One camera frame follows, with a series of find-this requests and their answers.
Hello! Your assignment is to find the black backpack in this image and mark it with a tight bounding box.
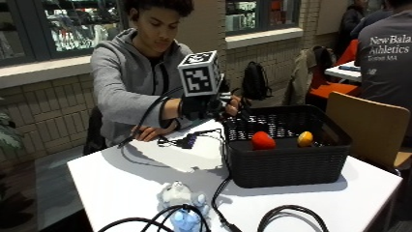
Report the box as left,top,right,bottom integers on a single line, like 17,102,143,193
241,60,273,102

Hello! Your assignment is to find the black chair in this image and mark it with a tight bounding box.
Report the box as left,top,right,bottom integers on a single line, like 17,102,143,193
81,105,109,157

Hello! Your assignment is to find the white marker cube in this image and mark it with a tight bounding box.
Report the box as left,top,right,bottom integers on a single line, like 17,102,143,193
176,50,224,98

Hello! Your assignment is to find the red toy fruit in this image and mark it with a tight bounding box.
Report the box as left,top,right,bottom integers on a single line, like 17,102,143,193
249,130,277,152

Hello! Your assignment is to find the the person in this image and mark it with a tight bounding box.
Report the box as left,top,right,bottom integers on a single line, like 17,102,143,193
83,0,244,148

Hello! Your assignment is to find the beige jacket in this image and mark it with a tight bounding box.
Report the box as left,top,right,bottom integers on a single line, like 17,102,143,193
281,45,339,106

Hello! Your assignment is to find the orange toy fruit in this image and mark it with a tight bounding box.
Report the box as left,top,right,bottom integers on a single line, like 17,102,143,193
296,130,316,149

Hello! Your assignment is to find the black woven basket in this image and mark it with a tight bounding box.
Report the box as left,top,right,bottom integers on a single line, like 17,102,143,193
221,104,355,189

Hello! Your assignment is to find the orange chair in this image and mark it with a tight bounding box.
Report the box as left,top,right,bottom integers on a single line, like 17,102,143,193
308,39,361,100

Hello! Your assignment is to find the white table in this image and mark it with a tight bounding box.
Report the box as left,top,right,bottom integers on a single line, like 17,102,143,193
323,60,363,83

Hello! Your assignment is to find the small window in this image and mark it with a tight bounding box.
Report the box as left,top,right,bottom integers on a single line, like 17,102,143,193
224,0,303,37

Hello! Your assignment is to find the flat blue item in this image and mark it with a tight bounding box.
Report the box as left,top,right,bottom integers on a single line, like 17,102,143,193
337,64,361,73

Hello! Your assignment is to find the green plant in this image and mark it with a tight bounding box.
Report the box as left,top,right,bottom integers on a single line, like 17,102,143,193
0,99,25,157

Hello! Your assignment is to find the wooden chair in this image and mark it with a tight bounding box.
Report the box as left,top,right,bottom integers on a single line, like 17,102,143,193
324,91,412,171

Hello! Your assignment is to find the large window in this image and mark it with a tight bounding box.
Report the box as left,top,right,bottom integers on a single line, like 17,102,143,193
0,0,131,68

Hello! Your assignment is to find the black glove cable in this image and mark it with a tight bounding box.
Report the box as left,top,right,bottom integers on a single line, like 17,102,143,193
116,85,187,150

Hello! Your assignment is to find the thin black cable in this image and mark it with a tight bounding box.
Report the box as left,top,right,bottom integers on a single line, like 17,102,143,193
156,128,229,163

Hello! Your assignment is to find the small black cable hub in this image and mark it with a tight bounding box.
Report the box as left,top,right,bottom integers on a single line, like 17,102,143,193
177,132,200,150

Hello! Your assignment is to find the thick black cable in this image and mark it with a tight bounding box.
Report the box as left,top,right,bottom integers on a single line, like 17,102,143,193
209,175,244,232

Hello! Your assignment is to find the looped black cable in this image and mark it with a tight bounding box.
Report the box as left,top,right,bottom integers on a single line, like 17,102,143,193
256,204,331,232

